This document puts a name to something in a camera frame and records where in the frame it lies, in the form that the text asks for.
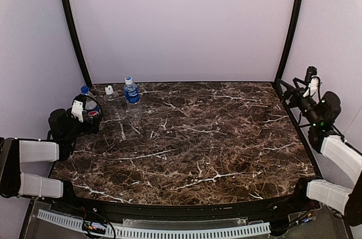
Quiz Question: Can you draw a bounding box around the left black frame post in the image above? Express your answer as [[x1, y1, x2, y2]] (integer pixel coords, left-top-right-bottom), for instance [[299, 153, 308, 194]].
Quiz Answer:
[[61, 0, 93, 87]]

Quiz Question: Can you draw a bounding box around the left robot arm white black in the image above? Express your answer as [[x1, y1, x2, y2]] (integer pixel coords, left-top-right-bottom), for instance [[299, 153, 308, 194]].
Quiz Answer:
[[1, 94, 104, 200]]

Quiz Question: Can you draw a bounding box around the black front table rail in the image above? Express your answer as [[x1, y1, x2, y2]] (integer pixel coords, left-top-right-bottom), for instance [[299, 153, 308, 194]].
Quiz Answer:
[[44, 195, 321, 223]]

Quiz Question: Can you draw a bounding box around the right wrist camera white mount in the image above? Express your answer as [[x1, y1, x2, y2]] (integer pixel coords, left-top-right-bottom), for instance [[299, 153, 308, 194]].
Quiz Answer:
[[303, 66, 322, 99]]

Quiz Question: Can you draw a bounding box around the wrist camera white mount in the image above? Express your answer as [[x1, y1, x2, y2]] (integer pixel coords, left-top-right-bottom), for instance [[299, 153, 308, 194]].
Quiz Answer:
[[303, 66, 322, 99], [71, 98, 84, 123]]

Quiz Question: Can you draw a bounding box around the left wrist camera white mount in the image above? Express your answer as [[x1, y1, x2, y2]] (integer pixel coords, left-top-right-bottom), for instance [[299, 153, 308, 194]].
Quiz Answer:
[[71, 98, 84, 123]]

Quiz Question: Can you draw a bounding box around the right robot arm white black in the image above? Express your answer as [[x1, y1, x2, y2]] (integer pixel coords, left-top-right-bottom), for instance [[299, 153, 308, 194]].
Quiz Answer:
[[276, 75, 361, 227]]

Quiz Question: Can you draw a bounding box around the white slotted cable duct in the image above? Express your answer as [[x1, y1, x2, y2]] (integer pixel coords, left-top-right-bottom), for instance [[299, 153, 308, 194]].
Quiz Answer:
[[37, 209, 271, 238]]

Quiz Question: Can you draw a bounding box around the black frame post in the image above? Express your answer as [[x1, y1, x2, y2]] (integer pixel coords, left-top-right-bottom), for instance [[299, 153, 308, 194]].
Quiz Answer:
[[61, 0, 93, 87], [274, 0, 302, 84]]

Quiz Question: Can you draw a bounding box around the clear bottle white cap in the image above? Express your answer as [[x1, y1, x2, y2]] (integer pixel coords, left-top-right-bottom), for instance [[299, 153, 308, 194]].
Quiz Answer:
[[104, 85, 122, 122]]

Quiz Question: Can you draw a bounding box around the Pocari Sweat bottle blue label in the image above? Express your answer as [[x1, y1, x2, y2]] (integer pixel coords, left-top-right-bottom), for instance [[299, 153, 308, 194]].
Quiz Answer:
[[123, 76, 142, 118]]

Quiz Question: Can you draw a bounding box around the Pepsi bottle blue label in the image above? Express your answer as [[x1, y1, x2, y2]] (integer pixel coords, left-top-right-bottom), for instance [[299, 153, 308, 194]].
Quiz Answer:
[[80, 86, 100, 119]]

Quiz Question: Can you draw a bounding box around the right black frame post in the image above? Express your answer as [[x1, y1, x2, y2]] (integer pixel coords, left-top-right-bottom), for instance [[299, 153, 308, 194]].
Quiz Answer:
[[274, 0, 302, 84]]

